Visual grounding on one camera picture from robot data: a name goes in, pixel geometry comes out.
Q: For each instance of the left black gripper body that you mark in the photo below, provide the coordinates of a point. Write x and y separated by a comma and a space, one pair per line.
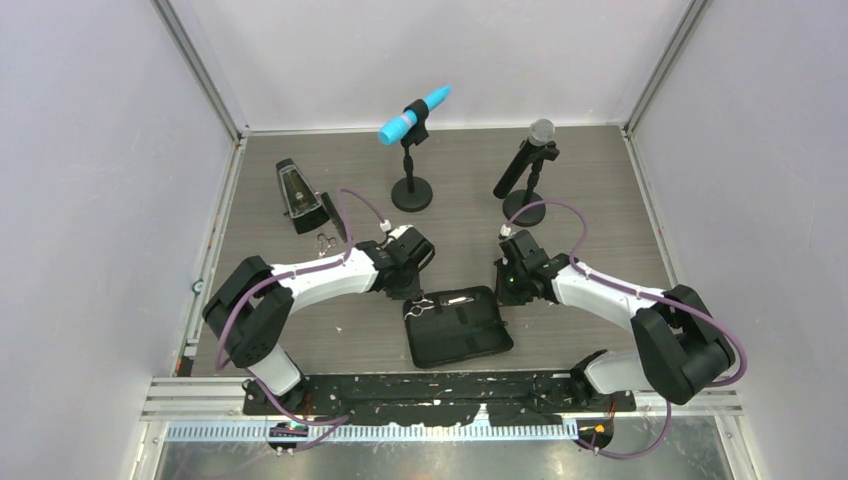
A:
407, 286

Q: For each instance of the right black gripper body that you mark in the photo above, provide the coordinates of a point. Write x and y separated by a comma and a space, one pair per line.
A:
511, 289

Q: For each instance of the silver scissors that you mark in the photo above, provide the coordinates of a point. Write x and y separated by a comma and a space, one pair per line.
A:
325, 244
420, 306

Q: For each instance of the black zip tool case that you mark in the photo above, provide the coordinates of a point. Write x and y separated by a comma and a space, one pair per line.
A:
448, 335

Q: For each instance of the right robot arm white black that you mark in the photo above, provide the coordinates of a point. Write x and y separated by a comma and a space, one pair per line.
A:
677, 352

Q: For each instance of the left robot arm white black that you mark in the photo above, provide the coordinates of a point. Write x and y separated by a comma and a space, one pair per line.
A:
249, 311

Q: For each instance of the right black microphone stand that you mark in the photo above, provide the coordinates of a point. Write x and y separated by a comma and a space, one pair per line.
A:
519, 199

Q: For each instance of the black microphone stand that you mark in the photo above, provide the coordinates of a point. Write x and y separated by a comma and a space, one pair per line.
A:
519, 199
412, 193

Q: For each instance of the left black microphone stand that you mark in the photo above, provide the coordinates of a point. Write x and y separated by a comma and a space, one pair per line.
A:
412, 193

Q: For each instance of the black comb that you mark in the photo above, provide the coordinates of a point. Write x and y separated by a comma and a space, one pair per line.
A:
334, 215

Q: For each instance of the black metronome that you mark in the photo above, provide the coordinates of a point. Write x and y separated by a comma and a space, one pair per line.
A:
303, 204

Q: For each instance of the blue microphone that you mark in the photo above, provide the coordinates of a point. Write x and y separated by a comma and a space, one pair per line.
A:
410, 126

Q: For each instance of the black silver microphone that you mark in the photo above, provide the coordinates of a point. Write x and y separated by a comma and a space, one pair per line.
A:
538, 145

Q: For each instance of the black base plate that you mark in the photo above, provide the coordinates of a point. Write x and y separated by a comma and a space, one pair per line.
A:
438, 399

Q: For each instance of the aluminium rail front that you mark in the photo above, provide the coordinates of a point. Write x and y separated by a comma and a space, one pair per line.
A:
211, 410

